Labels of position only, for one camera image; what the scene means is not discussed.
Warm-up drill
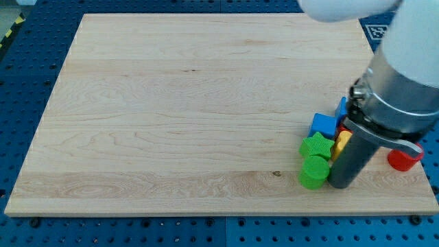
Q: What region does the blue block behind arm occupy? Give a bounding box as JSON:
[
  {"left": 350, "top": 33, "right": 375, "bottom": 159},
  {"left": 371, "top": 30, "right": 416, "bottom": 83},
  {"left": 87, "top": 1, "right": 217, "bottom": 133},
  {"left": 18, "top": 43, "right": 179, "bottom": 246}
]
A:
[{"left": 335, "top": 97, "right": 347, "bottom": 125}]

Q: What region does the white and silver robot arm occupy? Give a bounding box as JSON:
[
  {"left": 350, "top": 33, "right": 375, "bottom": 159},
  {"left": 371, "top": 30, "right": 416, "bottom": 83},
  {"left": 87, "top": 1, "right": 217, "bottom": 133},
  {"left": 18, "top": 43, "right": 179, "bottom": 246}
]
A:
[{"left": 298, "top": 0, "right": 438, "bottom": 141}]

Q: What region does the light wooden board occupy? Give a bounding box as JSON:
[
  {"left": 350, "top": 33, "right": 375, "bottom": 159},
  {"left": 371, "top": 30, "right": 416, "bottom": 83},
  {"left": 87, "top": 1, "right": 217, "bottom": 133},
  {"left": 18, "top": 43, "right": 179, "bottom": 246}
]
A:
[{"left": 5, "top": 14, "right": 438, "bottom": 217}]

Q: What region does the green star block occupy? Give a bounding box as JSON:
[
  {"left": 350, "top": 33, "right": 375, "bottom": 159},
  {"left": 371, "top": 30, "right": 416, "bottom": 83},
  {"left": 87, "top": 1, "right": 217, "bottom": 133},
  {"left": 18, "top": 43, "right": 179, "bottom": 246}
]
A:
[{"left": 299, "top": 132, "right": 335, "bottom": 161}]

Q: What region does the green cylinder block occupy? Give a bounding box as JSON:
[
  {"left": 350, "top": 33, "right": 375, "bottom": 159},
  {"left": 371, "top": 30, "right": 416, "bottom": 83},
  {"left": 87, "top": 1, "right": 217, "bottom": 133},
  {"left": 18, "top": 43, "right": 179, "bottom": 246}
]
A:
[{"left": 298, "top": 156, "right": 330, "bottom": 190}]

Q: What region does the blue cube block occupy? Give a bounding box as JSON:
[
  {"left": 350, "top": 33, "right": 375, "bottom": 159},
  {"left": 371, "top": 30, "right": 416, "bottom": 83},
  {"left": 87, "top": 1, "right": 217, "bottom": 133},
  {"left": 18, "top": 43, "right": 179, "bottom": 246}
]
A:
[{"left": 308, "top": 113, "right": 337, "bottom": 139}]

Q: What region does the red block behind yellow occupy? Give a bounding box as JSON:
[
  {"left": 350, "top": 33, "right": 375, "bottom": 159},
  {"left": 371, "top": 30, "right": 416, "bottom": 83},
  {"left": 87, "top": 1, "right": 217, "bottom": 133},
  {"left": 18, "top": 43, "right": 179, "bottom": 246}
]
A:
[{"left": 334, "top": 123, "right": 353, "bottom": 140}]

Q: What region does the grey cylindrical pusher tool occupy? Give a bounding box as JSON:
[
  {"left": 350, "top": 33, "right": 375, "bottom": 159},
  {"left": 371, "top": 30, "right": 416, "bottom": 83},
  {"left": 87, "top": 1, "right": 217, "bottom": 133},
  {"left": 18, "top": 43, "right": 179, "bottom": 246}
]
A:
[{"left": 327, "top": 117, "right": 423, "bottom": 189}]

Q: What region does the black and white fiducial tag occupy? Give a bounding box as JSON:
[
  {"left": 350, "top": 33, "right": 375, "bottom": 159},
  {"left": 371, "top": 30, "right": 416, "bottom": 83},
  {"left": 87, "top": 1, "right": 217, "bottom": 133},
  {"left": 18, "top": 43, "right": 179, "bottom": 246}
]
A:
[{"left": 365, "top": 24, "right": 388, "bottom": 40}]

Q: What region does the red cylinder block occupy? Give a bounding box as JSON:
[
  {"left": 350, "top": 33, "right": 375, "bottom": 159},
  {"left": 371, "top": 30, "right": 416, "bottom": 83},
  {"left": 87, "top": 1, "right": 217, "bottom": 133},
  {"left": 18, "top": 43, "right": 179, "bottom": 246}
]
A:
[{"left": 387, "top": 143, "right": 425, "bottom": 172}]

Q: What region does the yellow black hazard tape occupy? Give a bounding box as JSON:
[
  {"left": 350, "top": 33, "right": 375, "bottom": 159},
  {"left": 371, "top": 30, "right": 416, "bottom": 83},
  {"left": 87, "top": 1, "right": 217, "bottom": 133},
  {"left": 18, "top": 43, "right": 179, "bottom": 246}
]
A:
[{"left": 1, "top": 13, "right": 25, "bottom": 49}]

